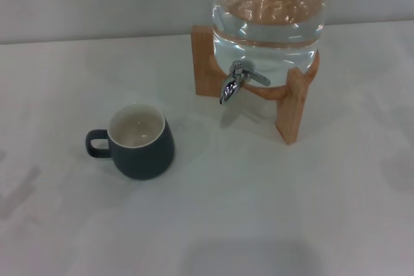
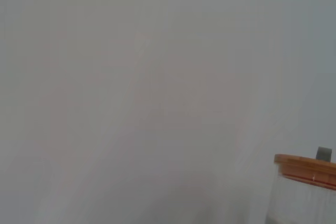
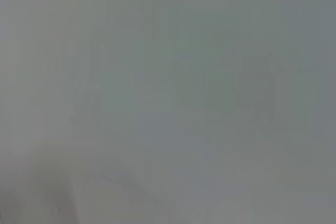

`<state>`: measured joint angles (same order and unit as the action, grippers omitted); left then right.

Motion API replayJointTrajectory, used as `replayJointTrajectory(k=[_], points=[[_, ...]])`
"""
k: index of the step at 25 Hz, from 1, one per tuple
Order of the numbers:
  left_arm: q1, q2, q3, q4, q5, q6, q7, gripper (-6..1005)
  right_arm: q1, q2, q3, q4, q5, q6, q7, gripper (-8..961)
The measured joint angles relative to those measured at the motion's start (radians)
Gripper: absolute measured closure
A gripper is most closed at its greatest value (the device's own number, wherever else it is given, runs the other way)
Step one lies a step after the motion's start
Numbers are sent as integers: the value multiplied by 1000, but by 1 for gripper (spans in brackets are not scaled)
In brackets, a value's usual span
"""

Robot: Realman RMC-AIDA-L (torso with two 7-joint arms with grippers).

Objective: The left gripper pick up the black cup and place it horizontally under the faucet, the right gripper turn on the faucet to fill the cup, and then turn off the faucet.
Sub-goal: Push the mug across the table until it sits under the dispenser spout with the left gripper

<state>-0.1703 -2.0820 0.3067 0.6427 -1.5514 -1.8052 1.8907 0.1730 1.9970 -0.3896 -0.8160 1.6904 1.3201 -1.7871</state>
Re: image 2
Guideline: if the bamboo lid with grey loop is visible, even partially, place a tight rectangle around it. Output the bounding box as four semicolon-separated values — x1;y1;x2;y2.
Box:
274;146;336;191

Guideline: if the glass water dispenser jar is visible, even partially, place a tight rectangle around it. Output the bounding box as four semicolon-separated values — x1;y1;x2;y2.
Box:
265;173;336;224

